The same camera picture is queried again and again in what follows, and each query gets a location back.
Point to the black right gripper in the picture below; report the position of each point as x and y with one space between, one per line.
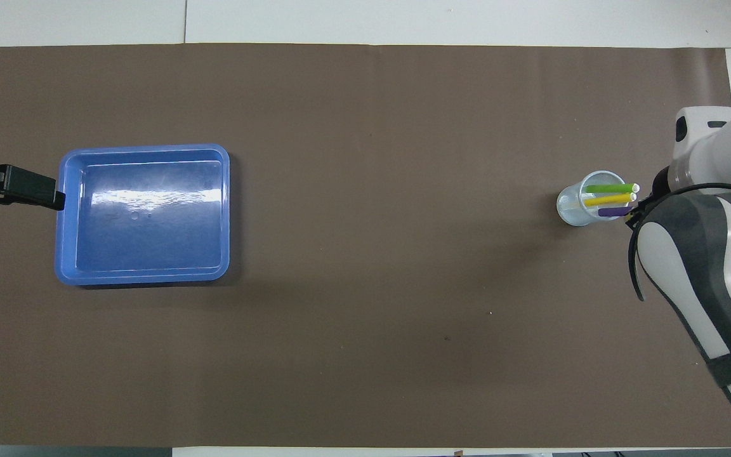
661 181

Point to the purple highlighter pen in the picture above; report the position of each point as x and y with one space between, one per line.
613 212

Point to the yellow highlighter pen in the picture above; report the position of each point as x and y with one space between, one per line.
606 200

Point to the green highlighter pen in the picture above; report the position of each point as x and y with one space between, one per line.
610 188

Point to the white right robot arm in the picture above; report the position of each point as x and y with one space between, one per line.
714 254

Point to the clear plastic cup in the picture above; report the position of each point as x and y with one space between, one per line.
570 206

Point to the blue plastic tray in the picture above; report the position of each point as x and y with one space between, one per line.
150 254

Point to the brown table mat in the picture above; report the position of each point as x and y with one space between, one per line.
365 355

